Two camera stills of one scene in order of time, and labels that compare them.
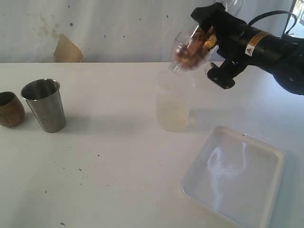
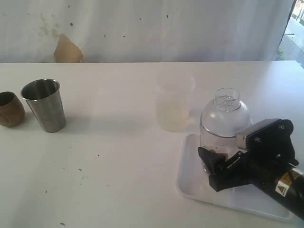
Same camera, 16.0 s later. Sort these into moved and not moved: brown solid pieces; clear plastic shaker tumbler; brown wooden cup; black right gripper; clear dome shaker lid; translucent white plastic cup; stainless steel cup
Moved: clear dome shaker lid; brown solid pieces; black right gripper; clear plastic shaker tumbler
Not moved: translucent white plastic cup; brown wooden cup; stainless steel cup
